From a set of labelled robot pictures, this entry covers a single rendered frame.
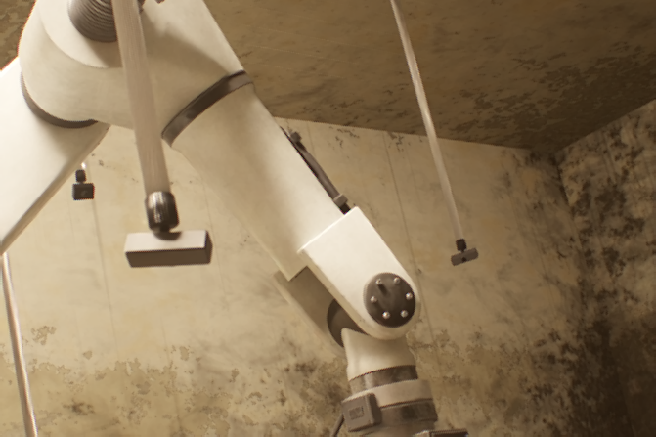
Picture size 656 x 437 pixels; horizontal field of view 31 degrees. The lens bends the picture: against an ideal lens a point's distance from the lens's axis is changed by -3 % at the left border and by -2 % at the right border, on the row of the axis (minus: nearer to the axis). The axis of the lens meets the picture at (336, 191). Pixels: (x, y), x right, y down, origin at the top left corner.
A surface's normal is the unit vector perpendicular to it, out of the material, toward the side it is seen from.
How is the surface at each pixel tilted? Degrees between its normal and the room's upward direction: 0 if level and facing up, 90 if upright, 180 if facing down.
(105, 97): 167
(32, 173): 90
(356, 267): 90
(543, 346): 90
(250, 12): 180
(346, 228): 90
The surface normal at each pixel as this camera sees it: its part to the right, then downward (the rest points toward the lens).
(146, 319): 0.64, -0.37
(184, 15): 0.78, -0.40
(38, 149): 0.40, -0.38
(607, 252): -0.73, -0.05
